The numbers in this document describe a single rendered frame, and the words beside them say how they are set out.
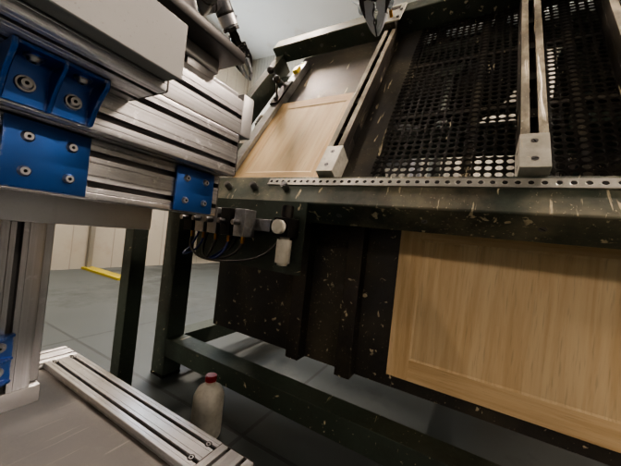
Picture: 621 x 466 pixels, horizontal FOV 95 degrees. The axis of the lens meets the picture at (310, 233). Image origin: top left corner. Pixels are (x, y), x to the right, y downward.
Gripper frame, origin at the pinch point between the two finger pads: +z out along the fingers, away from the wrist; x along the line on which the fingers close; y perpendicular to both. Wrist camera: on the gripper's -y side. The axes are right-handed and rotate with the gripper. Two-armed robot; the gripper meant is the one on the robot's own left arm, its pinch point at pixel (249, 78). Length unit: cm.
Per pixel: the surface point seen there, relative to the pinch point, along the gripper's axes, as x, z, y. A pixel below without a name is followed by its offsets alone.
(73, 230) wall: -242, 98, -183
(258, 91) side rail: 3.8, 10.8, -30.3
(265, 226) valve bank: -16, 34, 75
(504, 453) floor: 31, 125, 133
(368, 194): 16, 30, 86
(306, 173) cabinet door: 4, 30, 58
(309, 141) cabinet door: 11.7, 25.3, 39.7
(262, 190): -13, 29, 59
